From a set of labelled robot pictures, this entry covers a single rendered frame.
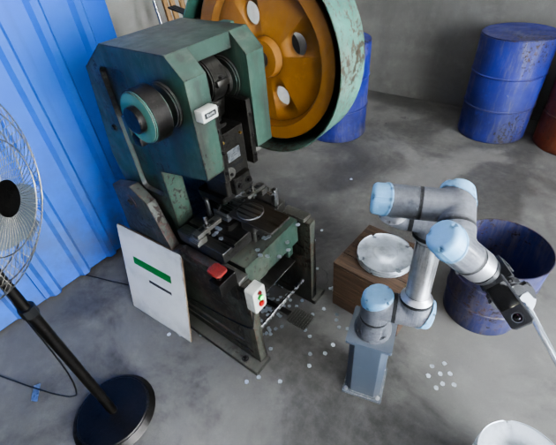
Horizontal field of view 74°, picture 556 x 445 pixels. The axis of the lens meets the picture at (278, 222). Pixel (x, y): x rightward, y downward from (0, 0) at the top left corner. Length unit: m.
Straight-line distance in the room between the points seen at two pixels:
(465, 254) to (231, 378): 1.52
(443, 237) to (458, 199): 0.10
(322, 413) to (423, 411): 0.46
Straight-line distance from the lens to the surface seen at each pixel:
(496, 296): 0.93
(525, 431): 1.78
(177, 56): 1.31
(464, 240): 0.80
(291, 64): 1.68
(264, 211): 1.68
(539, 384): 2.29
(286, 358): 2.09
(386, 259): 2.01
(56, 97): 2.45
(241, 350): 2.11
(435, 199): 0.85
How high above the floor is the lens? 1.82
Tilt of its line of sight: 40 degrees down
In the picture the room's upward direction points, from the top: 6 degrees counter-clockwise
